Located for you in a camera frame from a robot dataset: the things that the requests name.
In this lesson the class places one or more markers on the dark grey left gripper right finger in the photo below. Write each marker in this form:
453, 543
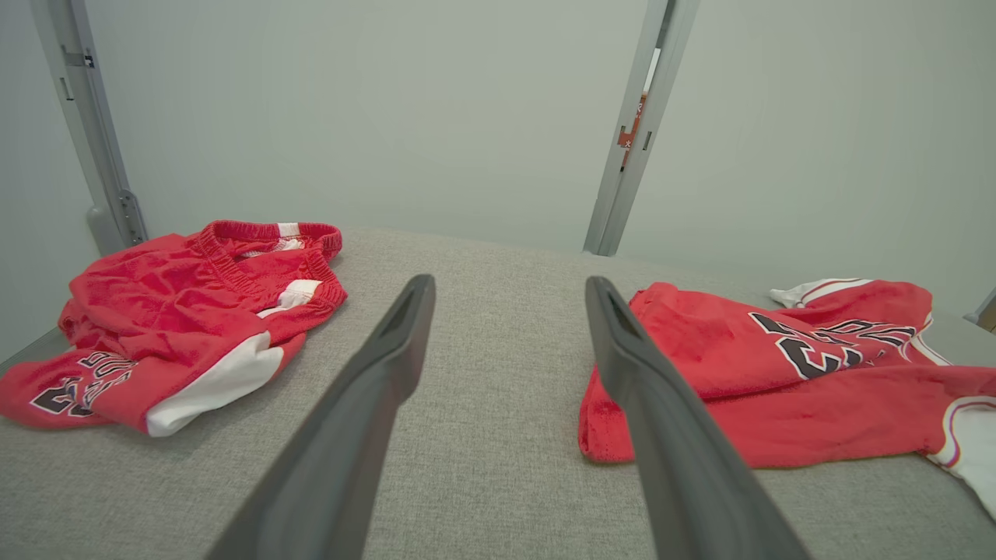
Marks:
685, 482

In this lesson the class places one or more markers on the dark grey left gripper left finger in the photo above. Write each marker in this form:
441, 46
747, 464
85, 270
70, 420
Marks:
342, 467

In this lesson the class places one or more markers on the red basketball jersey top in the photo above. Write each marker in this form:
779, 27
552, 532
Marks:
778, 420

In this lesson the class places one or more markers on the red basketball shorts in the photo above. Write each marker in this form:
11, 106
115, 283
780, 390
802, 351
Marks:
156, 311

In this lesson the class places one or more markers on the grey partition post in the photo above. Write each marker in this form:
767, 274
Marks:
987, 315
618, 202
82, 93

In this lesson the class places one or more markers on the red label on post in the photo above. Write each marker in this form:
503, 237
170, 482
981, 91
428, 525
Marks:
632, 136

